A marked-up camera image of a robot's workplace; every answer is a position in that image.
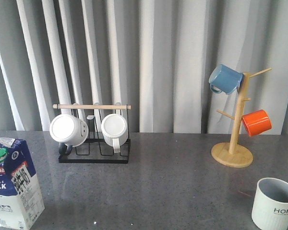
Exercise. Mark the blue white milk carton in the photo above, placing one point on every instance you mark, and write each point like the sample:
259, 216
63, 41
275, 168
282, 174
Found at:
21, 201

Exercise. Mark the cream HOME mug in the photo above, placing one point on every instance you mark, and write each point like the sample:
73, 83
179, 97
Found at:
270, 207

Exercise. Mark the ribbed white mug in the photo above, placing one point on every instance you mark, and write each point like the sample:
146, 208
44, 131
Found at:
115, 131

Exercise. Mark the grey white curtain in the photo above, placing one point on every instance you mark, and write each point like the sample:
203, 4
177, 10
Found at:
155, 55

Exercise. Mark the blue enamel mug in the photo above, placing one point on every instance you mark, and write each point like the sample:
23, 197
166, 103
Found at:
224, 79

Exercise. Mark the wooden mug tree stand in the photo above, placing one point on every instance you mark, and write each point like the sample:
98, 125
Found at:
232, 154

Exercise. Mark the orange enamel mug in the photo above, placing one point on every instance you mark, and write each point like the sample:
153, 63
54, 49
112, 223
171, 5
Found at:
256, 122

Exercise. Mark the black wire mug rack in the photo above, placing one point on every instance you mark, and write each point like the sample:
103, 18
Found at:
95, 149

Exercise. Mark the smooth white mug black handle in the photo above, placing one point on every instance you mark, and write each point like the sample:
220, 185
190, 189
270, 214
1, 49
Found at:
69, 131

